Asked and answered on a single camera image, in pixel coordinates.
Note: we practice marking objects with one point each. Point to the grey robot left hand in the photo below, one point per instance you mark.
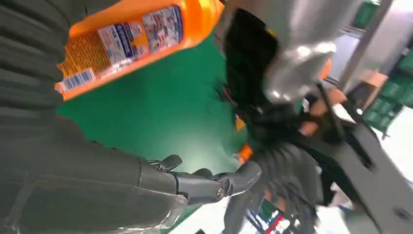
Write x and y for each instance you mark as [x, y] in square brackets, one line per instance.
[290, 174]

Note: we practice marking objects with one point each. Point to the silver metal post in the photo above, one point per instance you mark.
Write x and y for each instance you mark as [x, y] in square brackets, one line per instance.
[364, 42]

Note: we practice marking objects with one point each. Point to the open cardboard box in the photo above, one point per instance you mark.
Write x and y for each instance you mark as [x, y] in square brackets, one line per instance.
[371, 85]

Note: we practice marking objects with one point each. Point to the white table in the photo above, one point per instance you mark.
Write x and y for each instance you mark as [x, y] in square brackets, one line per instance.
[400, 151]

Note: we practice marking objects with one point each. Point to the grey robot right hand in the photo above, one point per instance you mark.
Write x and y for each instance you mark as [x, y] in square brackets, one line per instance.
[80, 181]

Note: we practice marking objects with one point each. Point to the green plastic crate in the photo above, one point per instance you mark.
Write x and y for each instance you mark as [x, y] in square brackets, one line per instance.
[393, 97]

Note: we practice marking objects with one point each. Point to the green table mat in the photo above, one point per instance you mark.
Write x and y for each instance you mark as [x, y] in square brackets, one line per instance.
[155, 113]

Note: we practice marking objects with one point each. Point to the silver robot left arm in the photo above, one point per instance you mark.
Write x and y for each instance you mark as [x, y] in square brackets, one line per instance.
[300, 38]

